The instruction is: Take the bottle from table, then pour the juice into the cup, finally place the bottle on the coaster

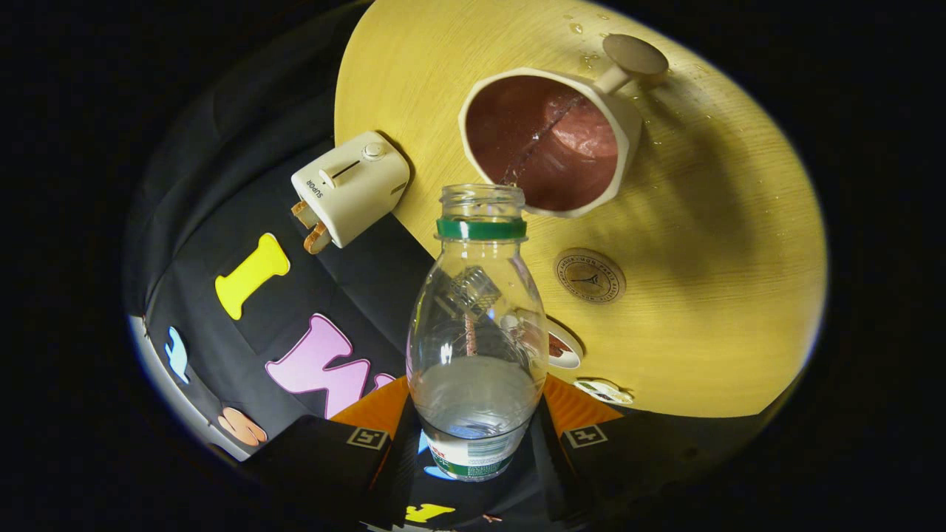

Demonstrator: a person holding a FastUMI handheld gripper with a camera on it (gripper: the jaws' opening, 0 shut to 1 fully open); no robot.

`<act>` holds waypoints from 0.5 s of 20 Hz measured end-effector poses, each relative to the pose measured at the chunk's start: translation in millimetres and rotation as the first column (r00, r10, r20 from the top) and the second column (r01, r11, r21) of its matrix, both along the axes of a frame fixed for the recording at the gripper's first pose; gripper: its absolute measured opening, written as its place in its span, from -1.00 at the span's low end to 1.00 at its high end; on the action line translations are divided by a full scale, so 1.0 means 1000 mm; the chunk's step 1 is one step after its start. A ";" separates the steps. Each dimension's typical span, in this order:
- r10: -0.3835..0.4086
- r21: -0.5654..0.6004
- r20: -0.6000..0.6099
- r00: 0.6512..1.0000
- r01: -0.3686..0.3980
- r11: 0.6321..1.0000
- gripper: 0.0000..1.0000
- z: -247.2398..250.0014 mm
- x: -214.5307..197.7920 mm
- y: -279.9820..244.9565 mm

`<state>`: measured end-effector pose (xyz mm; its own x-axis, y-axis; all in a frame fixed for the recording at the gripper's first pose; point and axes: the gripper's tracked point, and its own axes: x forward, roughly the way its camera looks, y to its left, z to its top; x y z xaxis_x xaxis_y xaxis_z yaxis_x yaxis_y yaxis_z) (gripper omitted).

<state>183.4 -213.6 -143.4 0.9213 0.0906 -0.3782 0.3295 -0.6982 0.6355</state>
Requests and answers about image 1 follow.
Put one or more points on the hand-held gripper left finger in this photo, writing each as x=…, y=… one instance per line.
x=399, y=473

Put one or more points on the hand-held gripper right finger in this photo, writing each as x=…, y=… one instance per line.
x=550, y=473

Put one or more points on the clear plastic juice bottle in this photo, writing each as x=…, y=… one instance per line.
x=477, y=399

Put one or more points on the round cork coaster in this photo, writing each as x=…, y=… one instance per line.
x=590, y=275

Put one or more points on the white divided condiment dish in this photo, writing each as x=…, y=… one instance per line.
x=602, y=390

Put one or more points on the white round plate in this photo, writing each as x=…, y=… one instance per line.
x=573, y=360

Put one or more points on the brown meat piece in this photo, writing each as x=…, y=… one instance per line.
x=558, y=346

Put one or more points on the wooden table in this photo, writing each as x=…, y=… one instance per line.
x=702, y=295

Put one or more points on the toasted bread slice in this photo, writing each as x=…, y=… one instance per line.
x=304, y=214
x=318, y=239

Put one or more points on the white toaster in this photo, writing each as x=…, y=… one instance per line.
x=355, y=188

